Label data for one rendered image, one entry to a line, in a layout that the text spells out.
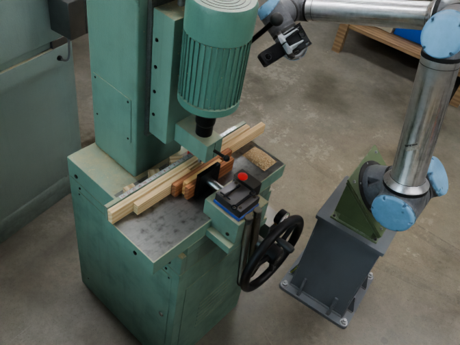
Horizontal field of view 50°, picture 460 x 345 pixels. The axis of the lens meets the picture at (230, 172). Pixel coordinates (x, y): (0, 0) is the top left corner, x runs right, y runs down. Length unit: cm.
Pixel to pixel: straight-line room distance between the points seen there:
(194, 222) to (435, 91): 79
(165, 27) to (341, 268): 134
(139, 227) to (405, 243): 181
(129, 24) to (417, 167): 97
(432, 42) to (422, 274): 159
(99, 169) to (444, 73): 112
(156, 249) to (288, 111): 221
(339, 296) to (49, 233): 142
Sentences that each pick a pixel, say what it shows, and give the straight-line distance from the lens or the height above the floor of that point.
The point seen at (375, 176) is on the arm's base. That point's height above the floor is 78.
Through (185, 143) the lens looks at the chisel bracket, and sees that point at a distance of 151.
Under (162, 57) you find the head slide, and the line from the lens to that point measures 136.
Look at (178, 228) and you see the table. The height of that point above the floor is 90.
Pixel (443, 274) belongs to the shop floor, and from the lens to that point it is 288.
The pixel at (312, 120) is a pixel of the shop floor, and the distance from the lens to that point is 342.
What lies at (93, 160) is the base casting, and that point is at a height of 80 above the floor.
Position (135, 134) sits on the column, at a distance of 156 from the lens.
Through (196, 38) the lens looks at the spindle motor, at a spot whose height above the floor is 142.
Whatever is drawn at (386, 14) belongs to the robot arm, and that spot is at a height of 137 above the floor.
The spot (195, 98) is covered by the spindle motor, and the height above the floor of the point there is 125.
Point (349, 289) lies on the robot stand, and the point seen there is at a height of 23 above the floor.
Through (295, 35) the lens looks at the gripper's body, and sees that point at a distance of 153.
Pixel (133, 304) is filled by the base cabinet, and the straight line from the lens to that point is 203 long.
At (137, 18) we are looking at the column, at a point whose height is 139.
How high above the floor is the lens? 203
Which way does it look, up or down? 45 degrees down
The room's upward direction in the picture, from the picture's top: 12 degrees clockwise
